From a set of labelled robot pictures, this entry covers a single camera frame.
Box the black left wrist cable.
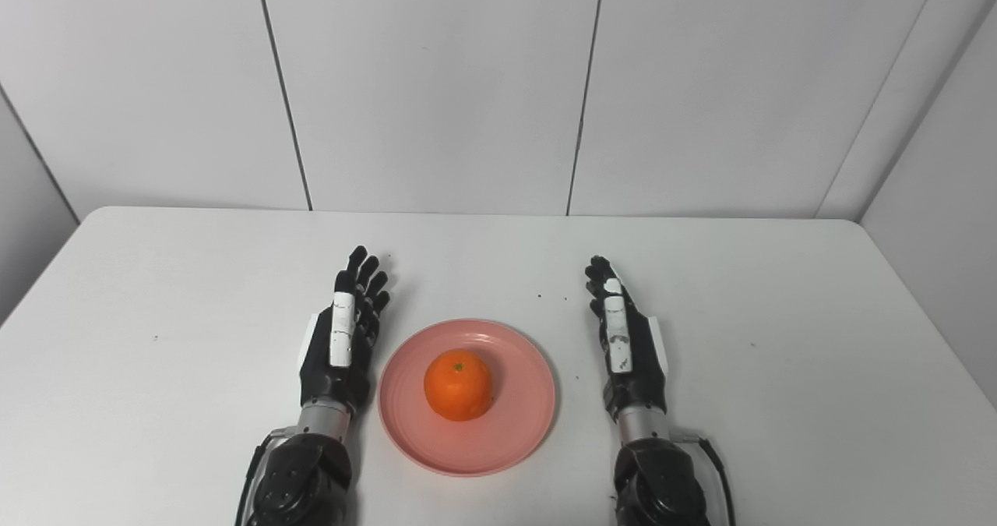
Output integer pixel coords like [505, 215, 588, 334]
[235, 429, 297, 526]

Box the orange fruit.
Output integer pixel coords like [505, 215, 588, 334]
[424, 349, 495, 422]

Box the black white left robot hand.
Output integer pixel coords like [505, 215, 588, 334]
[299, 245, 392, 418]

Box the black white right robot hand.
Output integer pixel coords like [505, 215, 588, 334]
[584, 256, 670, 422]

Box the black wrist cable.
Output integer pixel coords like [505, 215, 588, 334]
[235, 429, 297, 526]
[670, 429, 737, 526]

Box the pink round plate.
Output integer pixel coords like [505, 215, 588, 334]
[378, 319, 557, 478]

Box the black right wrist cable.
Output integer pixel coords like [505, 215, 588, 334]
[670, 429, 737, 526]

